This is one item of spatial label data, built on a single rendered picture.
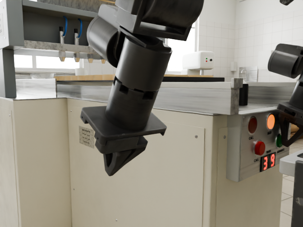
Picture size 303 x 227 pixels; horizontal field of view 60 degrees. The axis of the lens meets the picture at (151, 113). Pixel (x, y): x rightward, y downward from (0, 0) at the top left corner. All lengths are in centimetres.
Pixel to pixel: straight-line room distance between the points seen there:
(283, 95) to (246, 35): 521
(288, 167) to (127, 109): 19
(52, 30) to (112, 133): 89
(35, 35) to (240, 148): 87
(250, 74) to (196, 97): 523
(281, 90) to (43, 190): 89
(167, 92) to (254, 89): 30
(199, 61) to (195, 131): 382
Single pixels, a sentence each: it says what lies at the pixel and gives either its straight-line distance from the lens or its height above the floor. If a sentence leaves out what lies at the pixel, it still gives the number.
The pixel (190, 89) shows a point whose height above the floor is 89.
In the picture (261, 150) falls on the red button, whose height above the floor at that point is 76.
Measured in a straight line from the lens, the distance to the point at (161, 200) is 67.
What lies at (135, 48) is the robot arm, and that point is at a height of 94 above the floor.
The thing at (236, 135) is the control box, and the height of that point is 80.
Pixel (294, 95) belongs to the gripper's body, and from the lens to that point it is 65.
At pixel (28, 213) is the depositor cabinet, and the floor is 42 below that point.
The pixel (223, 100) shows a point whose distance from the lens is 51.
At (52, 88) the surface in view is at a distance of 109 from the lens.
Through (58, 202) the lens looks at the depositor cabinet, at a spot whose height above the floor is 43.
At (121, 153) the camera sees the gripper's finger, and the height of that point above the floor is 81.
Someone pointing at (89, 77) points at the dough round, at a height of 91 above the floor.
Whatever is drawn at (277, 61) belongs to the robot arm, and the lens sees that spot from 66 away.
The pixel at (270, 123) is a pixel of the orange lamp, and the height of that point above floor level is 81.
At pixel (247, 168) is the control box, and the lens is 59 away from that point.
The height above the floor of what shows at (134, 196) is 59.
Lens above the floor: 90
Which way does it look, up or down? 7 degrees down
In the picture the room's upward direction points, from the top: straight up
